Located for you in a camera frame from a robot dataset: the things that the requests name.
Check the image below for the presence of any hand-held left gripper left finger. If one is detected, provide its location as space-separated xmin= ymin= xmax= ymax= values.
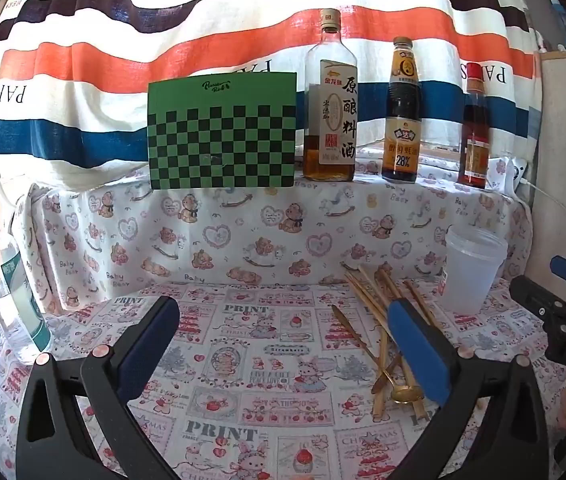
xmin=15 ymin=295 xmax=184 ymax=480

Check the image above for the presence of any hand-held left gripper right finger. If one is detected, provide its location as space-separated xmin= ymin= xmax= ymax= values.
xmin=387 ymin=299 xmax=561 ymax=480

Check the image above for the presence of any gold metal spoon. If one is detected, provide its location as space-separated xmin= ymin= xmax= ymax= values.
xmin=370 ymin=355 xmax=421 ymax=406

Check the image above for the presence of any clear plastic cup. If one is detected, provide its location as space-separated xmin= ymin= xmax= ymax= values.
xmin=440 ymin=225 xmax=508 ymax=315

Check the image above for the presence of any pile of bamboo chopsticks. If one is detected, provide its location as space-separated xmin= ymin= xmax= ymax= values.
xmin=330 ymin=262 xmax=444 ymax=421

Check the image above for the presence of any small white device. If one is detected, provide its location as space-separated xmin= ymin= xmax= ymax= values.
xmin=512 ymin=157 xmax=531 ymax=186

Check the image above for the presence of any pink patchwork print tablecloth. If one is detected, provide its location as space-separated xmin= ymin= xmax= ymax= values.
xmin=0 ymin=280 xmax=566 ymax=480

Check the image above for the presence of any clear spray bottle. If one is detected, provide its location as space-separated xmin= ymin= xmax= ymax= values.
xmin=0 ymin=172 xmax=54 ymax=365

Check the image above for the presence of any red-capped sauce bottle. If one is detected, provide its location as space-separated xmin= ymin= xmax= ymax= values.
xmin=457 ymin=63 xmax=494 ymax=190

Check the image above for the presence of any dark oyster sauce bottle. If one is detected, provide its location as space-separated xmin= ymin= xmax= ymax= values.
xmin=382 ymin=36 xmax=422 ymax=184

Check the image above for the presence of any green checkered box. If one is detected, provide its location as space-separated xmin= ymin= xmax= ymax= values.
xmin=147 ymin=72 xmax=298 ymax=191

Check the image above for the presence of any clear cooking wine bottle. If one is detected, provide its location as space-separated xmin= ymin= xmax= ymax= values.
xmin=304 ymin=8 xmax=358 ymax=182

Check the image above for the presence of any striped hanging cloth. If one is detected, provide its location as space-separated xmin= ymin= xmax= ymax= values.
xmin=0 ymin=0 xmax=544 ymax=191

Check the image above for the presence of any white charging cable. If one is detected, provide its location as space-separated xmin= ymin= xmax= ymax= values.
xmin=520 ymin=179 xmax=566 ymax=261

